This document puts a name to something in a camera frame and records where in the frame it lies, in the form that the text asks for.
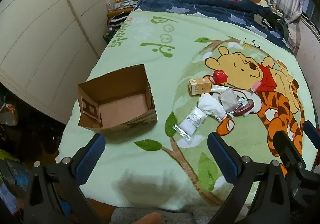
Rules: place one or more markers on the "dark clothes pile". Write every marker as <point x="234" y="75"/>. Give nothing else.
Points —
<point x="275" y="23"/>

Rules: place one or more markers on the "person's leg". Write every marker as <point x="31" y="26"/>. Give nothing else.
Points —
<point x="147" y="218"/>

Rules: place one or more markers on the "small brown carton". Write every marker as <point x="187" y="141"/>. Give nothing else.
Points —
<point x="200" y="88"/>

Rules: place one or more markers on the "translucent grey plastic case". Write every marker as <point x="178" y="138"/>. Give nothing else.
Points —
<point x="228" y="96"/>

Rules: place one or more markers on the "cream sliding wardrobe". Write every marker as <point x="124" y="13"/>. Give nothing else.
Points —
<point x="45" y="39"/>

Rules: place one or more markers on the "dark red stapler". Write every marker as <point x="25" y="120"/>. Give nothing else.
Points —
<point x="243" y="110"/>

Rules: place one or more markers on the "small red box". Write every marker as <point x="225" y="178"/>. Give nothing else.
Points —
<point x="221" y="78"/>

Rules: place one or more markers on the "brown cardboard box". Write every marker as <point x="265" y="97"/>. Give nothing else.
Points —
<point x="120" y="111"/>

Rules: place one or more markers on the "clear plastic bottle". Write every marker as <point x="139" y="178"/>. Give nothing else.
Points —
<point x="109" y="5"/>

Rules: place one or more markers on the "wooden nightstand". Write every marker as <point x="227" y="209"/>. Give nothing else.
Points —
<point x="118" y="11"/>

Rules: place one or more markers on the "white tube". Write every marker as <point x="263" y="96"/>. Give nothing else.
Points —
<point x="220" y="88"/>

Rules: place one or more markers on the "navy patterned duvet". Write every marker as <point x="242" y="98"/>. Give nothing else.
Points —
<point x="200" y="6"/>

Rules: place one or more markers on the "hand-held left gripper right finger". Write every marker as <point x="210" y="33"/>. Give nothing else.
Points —
<point x="222" y="161"/>

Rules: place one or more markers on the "white sock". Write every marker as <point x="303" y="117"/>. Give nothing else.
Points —
<point x="211" y="106"/>

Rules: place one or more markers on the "green printed blanket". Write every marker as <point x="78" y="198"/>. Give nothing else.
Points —
<point x="175" y="59"/>

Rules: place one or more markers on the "blue plastic basket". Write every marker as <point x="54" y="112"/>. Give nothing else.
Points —
<point x="13" y="174"/>

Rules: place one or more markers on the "white cotton pad packet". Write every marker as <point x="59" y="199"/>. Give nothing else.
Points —
<point x="193" y="120"/>

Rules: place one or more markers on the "patterned curtain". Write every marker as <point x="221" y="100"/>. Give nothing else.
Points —
<point x="292" y="1"/>

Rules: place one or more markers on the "pink hair roller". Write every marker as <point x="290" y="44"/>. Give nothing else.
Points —
<point x="256" y="86"/>

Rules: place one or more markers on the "small clear plastic packet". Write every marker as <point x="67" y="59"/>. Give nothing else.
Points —
<point x="182" y="132"/>

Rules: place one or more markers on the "orange white bag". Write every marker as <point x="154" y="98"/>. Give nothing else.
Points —
<point x="8" y="114"/>

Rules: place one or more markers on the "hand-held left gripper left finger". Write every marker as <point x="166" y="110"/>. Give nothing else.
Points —
<point x="90" y="157"/>

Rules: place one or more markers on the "black white knit cloth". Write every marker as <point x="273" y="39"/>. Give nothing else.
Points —
<point x="117" y="21"/>

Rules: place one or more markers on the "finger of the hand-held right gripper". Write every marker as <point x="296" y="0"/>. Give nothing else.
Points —
<point x="287" y="149"/>
<point x="312" y="131"/>

